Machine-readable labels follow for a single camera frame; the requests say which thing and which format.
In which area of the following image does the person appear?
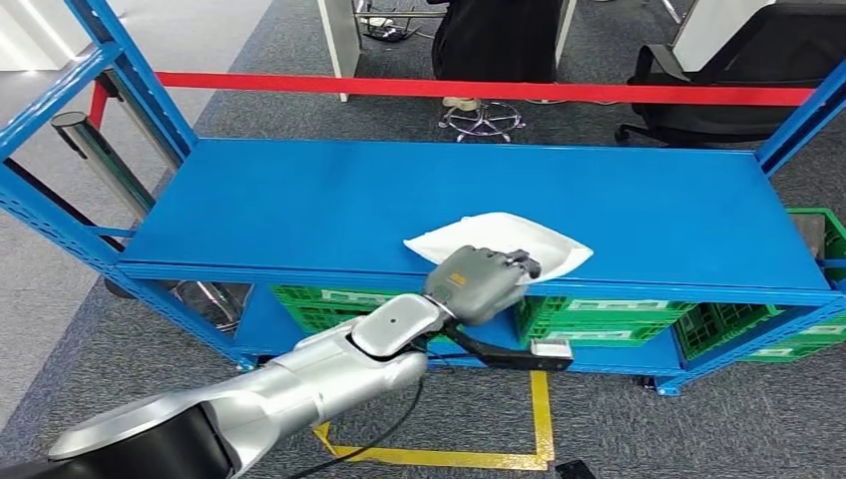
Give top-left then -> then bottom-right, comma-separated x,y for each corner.
430,0 -> 571,111

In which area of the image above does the white desk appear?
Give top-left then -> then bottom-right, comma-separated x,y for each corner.
315,0 -> 578,104
660,0 -> 778,73

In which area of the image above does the chrome stool base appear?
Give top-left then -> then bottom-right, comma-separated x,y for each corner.
438,99 -> 527,144

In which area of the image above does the red barrier belt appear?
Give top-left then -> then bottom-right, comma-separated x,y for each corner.
89,71 -> 815,130

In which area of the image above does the wire cable tray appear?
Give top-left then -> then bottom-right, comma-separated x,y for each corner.
353,0 -> 438,42

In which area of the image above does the black office chair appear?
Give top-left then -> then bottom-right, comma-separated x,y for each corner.
615,3 -> 846,148

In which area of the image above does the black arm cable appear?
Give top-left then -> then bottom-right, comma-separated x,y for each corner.
283,379 -> 424,479

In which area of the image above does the chrome stanchion post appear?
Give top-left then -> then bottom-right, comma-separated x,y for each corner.
51,111 -> 249,332
95,69 -> 187,170

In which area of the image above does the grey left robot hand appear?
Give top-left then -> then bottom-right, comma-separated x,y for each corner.
422,244 -> 544,326

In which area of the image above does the white curved panel part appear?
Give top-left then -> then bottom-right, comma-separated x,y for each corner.
403,211 -> 595,286

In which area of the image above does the blue metal shelf rack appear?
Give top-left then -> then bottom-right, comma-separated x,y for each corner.
0,0 -> 846,396

